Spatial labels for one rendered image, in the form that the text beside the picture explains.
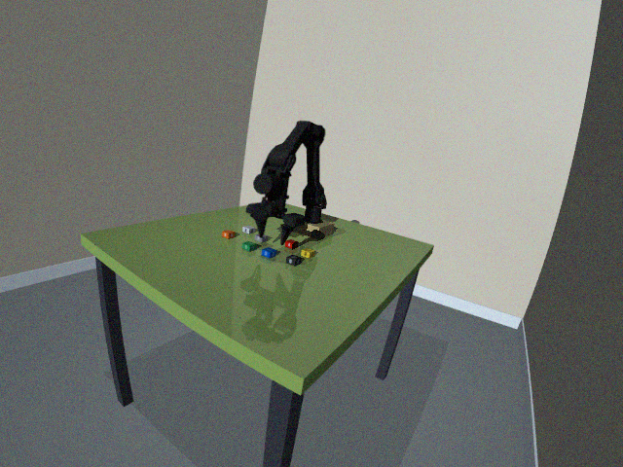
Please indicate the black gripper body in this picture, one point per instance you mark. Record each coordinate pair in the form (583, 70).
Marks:
(291, 219)

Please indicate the green block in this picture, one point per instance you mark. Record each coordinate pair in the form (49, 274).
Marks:
(249, 246)

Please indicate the blue block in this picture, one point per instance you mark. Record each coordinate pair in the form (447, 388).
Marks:
(268, 252)

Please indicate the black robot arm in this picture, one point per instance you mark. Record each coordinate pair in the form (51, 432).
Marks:
(275, 173)

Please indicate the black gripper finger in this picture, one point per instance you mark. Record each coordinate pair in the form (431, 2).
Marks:
(286, 231)
(261, 226)

